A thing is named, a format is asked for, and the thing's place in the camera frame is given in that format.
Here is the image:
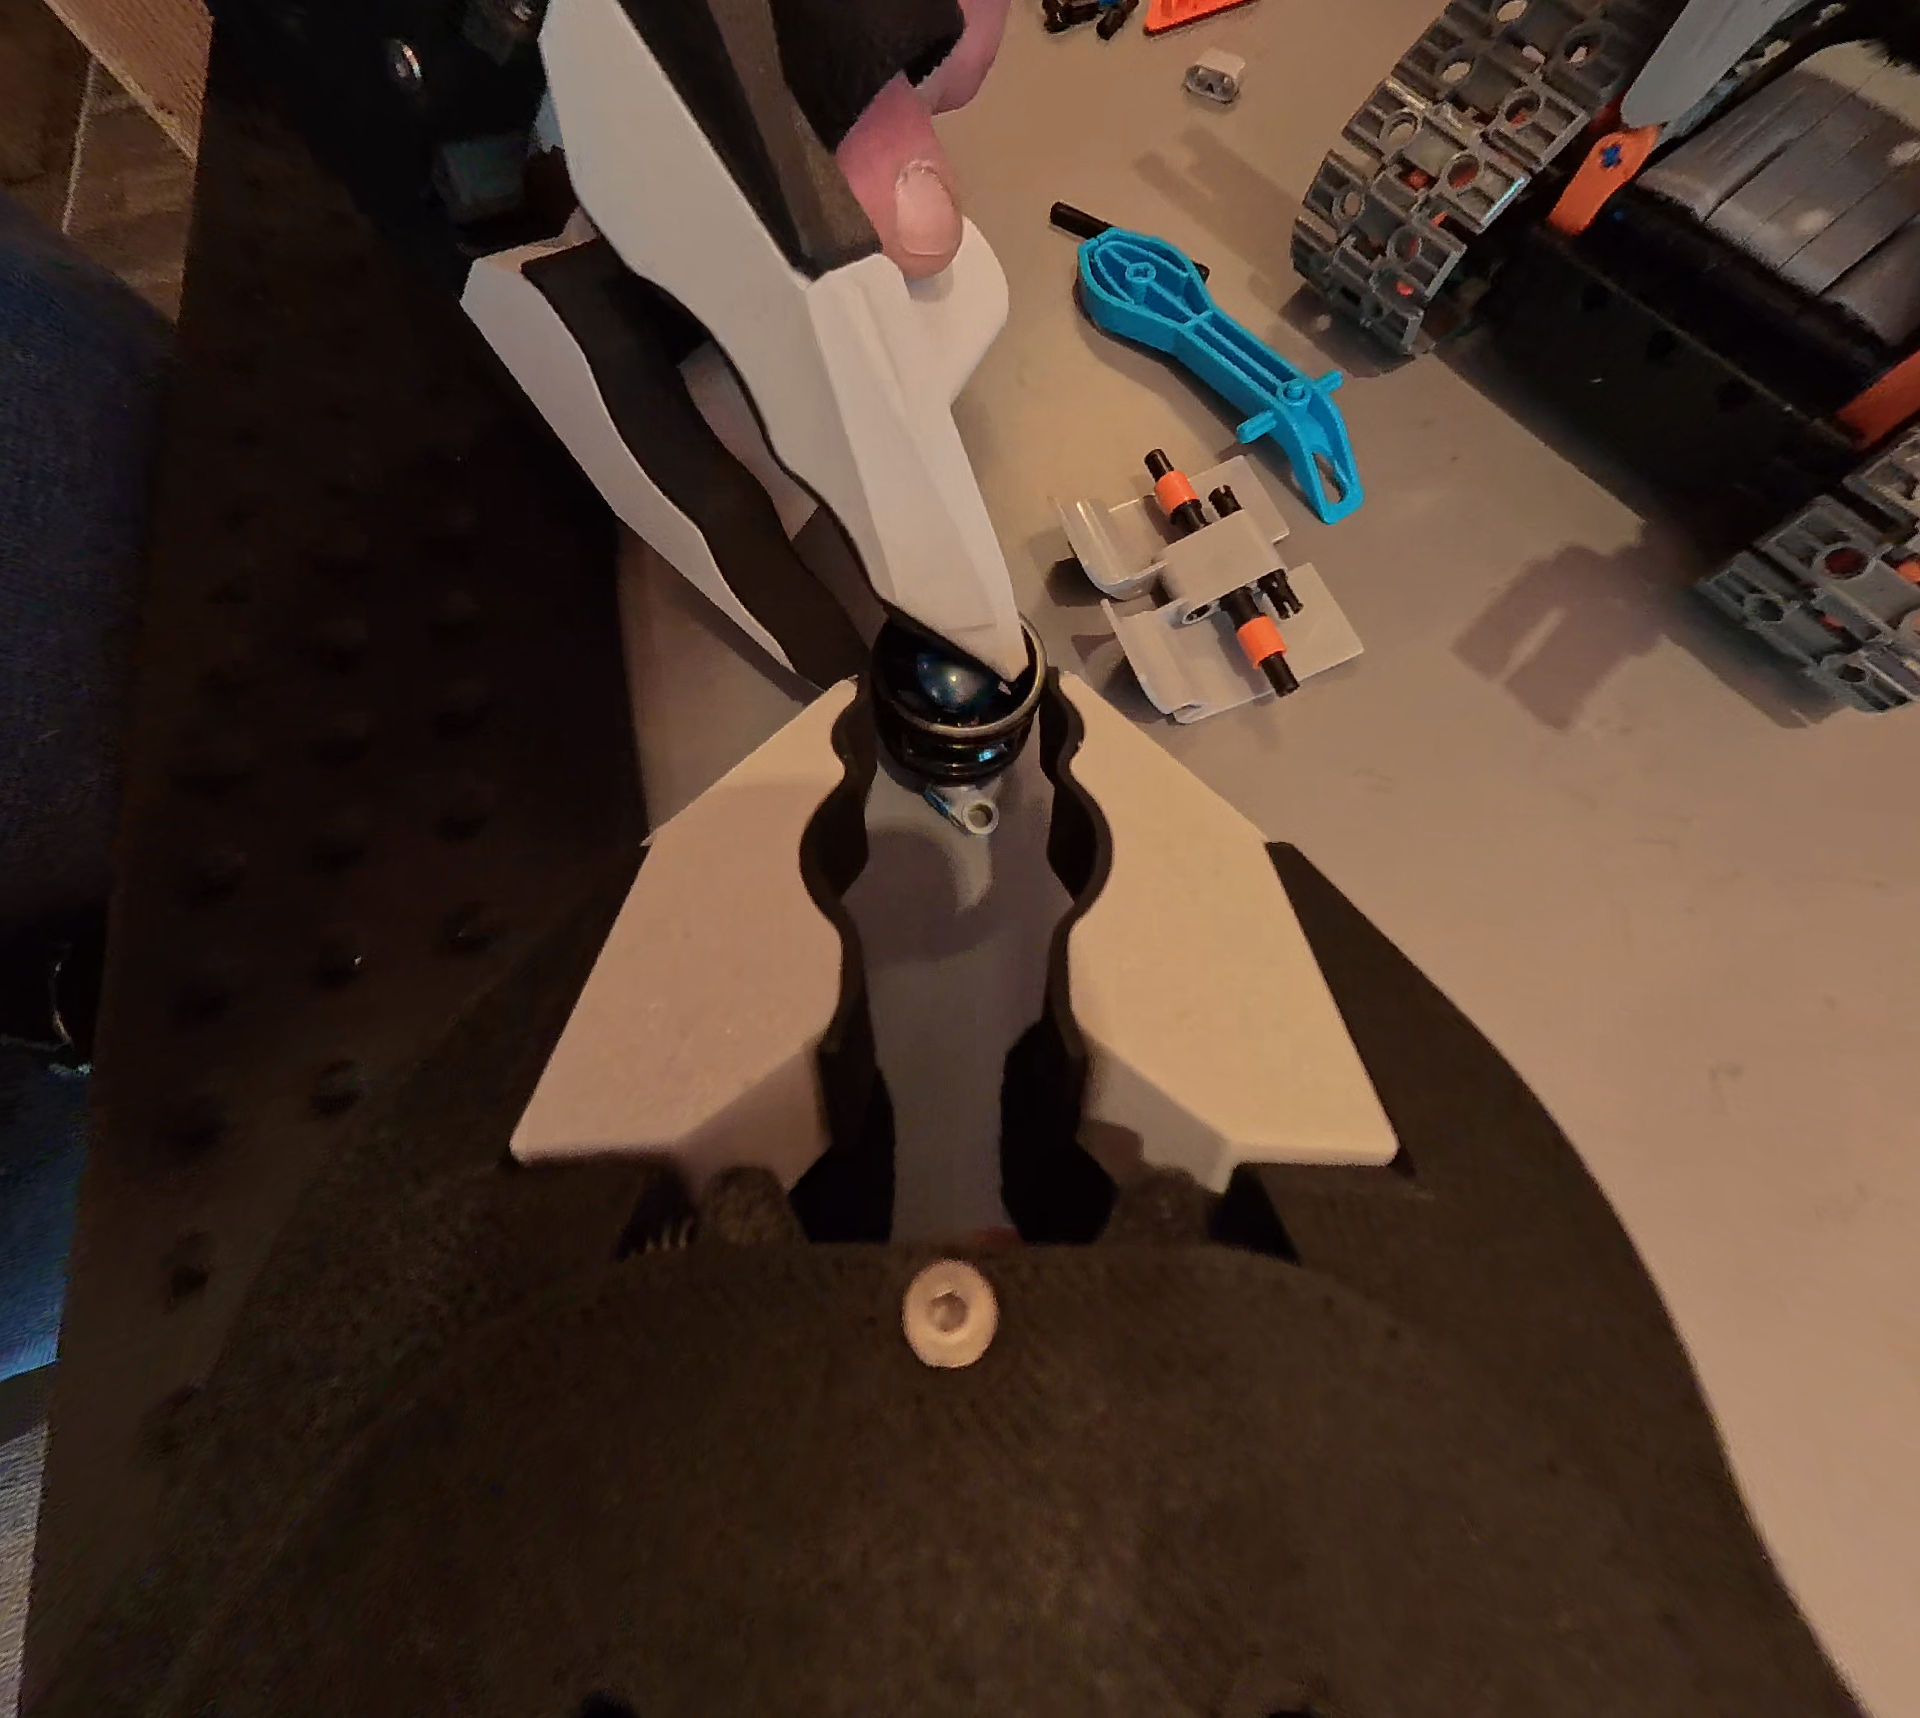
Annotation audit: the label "tracked toy robot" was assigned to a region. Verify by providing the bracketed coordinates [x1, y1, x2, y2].
[1293, 0, 1920, 715]

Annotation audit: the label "black toy wheel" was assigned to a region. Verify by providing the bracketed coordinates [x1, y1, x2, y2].
[867, 614, 1048, 776]

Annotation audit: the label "blue plastic tool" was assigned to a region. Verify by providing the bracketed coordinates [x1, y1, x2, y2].
[1077, 229, 1369, 528]

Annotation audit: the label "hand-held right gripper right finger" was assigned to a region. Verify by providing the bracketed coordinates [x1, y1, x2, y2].
[1046, 672, 1401, 1190]

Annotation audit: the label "person's blue jeans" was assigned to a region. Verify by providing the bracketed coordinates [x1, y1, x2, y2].
[0, 1041, 93, 1376]

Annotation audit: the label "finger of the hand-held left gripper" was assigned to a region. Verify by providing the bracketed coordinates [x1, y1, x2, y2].
[534, 0, 1027, 674]
[458, 235, 876, 688]

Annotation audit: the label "white block with orange pins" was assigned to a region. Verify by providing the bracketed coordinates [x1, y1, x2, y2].
[1051, 449, 1369, 725]

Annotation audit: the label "short black cross axle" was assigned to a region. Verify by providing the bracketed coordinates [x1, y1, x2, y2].
[1051, 200, 1219, 279]

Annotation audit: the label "blue translucent ball piece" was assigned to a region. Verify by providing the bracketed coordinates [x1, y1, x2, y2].
[876, 629, 1009, 717]

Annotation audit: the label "black perforated panel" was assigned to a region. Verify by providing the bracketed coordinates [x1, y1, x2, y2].
[30, 97, 678, 1600]

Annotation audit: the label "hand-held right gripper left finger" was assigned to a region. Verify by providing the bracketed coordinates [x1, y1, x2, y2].
[510, 680, 878, 1190]

